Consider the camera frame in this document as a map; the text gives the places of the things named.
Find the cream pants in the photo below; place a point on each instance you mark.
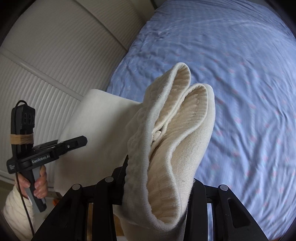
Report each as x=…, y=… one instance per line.
x=163, y=139

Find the cream louvered wardrobe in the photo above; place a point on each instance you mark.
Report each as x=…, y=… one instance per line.
x=55, y=53

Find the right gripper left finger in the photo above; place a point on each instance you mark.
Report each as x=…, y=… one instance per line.
x=86, y=213

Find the left hand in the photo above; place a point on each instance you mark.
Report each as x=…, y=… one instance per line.
x=41, y=184

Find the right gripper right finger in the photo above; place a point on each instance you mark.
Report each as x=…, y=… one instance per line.
x=231, y=220

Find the blue floral bed sheet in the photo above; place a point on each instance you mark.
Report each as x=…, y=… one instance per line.
x=247, y=54

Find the cream knit sleeve forearm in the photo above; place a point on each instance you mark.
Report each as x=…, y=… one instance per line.
x=16, y=217

